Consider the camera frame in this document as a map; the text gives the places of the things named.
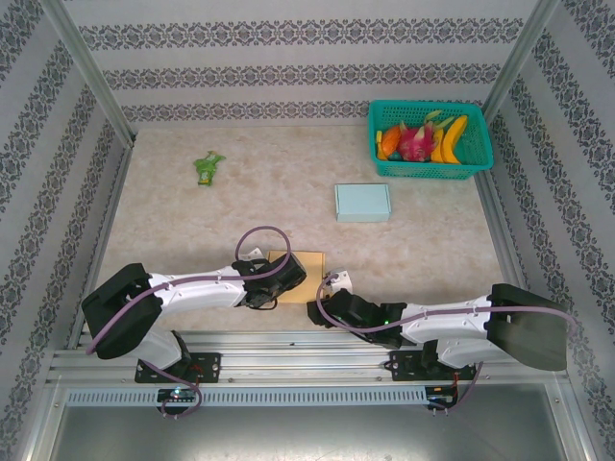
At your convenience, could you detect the orange toy fruit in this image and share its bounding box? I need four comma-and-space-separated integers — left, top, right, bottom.
381, 125, 402, 156

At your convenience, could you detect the yellow toy banana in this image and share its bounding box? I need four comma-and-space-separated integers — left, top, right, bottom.
430, 114, 469, 165

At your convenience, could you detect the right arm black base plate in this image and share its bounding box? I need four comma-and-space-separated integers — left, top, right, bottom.
388, 349, 479, 382

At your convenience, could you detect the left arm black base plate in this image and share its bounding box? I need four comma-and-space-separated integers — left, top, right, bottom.
134, 352, 223, 384

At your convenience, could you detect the pink toy dragon fruit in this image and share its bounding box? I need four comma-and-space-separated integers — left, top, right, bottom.
394, 109, 453, 162

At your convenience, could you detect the teal plastic basket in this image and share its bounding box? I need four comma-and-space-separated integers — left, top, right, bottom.
367, 99, 495, 181

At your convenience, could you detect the aluminium frame post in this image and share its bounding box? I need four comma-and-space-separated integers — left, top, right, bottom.
40, 0, 138, 148
481, 0, 561, 119

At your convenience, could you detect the green snack packet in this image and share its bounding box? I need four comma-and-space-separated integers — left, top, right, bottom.
193, 150, 226, 187

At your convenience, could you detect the orange paper box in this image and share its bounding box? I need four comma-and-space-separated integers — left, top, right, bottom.
266, 249, 327, 304

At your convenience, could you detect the light blue paper box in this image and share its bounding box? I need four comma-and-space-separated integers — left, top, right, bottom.
334, 183, 393, 224

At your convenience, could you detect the aluminium mounting rail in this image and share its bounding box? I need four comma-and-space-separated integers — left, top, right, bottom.
45, 329, 563, 385

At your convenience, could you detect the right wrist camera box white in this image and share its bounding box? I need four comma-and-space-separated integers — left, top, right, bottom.
322, 270, 354, 294

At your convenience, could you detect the slotted grey cable duct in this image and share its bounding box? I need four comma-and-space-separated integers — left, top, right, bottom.
64, 386, 429, 407

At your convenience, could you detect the grey sheet metal panel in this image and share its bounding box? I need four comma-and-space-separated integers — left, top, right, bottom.
28, 383, 592, 461

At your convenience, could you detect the aluminium side rail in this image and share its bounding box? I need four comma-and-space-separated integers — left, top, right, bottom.
66, 143, 135, 350
473, 170, 547, 345

